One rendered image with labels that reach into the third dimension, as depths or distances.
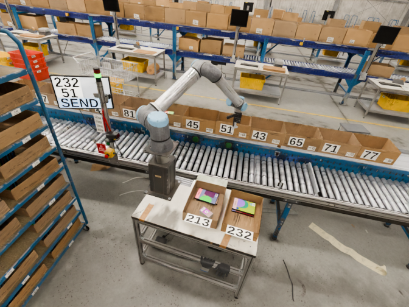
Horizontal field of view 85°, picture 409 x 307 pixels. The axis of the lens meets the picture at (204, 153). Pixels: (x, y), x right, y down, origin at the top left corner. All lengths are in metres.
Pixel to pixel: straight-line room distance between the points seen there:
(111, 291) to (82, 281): 0.29
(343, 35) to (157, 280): 6.62
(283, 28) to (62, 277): 6.56
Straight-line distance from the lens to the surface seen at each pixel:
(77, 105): 2.42
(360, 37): 7.30
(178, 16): 7.10
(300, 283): 2.72
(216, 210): 1.95
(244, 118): 2.81
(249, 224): 1.92
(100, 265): 2.65
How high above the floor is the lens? 2.26
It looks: 36 degrees down
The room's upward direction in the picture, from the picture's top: 6 degrees clockwise
